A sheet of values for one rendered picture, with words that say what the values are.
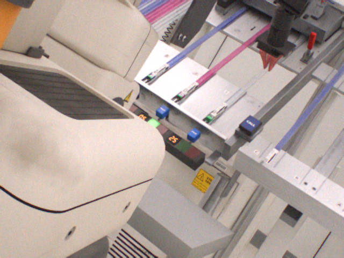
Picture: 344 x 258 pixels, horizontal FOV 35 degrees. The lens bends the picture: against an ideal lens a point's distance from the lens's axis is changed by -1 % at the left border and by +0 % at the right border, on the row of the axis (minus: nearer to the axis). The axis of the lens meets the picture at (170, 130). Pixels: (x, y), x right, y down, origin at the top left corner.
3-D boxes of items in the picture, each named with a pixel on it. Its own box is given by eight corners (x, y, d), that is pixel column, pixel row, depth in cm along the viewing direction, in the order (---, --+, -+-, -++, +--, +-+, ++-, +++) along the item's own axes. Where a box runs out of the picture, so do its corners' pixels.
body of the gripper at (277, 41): (265, 35, 158) (271, 13, 153) (295, 50, 154) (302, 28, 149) (253, 43, 154) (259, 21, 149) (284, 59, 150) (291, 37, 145)
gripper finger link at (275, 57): (262, 58, 163) (269, 33, 157) (281, 69, 161) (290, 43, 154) (250, 67, 159) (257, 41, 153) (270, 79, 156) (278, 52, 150)
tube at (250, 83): (209, 122, 144) (210, 120, 143) (205, 120, 144) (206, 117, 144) (306, 38, 171) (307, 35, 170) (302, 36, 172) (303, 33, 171)
